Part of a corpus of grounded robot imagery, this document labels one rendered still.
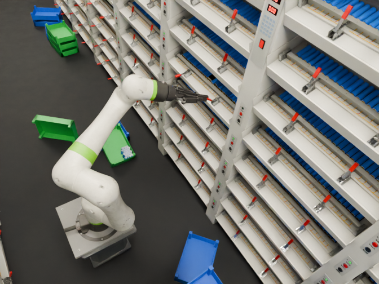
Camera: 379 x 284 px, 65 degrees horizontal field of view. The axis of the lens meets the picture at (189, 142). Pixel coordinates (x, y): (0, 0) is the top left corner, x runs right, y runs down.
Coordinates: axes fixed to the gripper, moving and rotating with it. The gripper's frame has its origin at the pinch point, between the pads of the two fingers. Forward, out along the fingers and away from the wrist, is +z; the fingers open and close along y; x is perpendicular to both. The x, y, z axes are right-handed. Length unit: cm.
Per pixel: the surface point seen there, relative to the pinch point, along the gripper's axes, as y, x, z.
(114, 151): -67, -95, -8
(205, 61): -9.6, 14.8, -0.3
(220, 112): 4.7, -4.1, 10.9
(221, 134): 2.6, -18.8, 21.0
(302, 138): 48, 15, 16
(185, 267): 34, -101, 20
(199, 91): -13.8, -3.2, 6.8
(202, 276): 57, -66, 5
